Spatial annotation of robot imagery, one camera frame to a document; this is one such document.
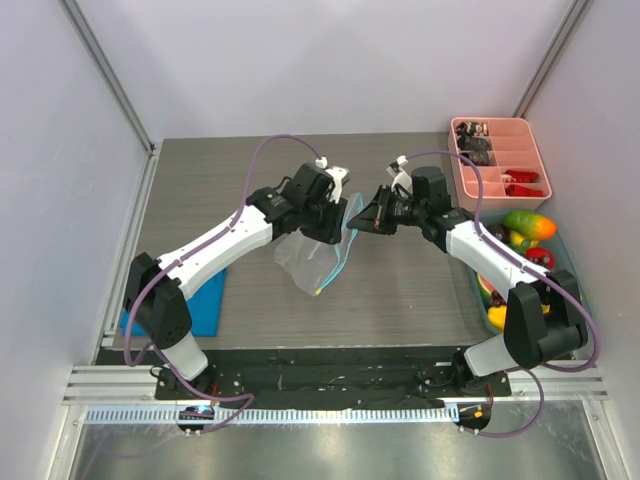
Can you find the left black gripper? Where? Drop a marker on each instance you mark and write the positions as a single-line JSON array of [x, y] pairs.
[[331, 232]]

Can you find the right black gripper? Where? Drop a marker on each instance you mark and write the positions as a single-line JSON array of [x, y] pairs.
[[388, 210]]

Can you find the clear zip top bag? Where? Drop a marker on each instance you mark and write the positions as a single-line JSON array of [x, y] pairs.
[[314, 265]]

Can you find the orange green mango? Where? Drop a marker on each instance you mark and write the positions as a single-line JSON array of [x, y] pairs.
[[531, 225]]

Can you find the purple grape bunch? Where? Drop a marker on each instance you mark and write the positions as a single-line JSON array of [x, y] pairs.
[[496, 299]]

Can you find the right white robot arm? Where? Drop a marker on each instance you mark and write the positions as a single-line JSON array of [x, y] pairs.
[[544, 319]]

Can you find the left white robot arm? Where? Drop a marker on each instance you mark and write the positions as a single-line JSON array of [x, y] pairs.
[[264, 216]]

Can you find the black parts in tray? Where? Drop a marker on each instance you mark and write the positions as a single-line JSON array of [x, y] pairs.
[[472, 139]]

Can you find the watermelon slice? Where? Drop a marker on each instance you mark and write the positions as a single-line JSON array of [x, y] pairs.
[[485, 288]]

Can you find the red clips in tray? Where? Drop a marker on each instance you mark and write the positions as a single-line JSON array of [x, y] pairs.
[[522, 183]]

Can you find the yellow bell pepper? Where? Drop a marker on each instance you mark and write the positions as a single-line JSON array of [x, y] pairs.
[[521, 244]]

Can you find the blue folded cloth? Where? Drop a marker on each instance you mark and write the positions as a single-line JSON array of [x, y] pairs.
[[205, 305]]

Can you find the pink compartment tray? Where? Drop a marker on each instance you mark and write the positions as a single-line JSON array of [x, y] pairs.
[[513, 147]]

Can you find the blue fruit bin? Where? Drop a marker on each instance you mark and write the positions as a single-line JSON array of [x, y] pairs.
[[555, 245]]

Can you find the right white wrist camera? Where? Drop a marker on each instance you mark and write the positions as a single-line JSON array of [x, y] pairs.
[[401, 180]]

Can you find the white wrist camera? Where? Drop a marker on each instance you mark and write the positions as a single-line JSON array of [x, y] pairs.
[[401, 180], [339, 175]]

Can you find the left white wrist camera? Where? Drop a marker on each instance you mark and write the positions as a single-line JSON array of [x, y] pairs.
[[339, 175]]

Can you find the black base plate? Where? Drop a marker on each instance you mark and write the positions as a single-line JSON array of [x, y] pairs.
[[292, 378]]

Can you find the white slotted cable duct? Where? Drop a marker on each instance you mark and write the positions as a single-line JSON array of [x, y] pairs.
[[166, 414]]

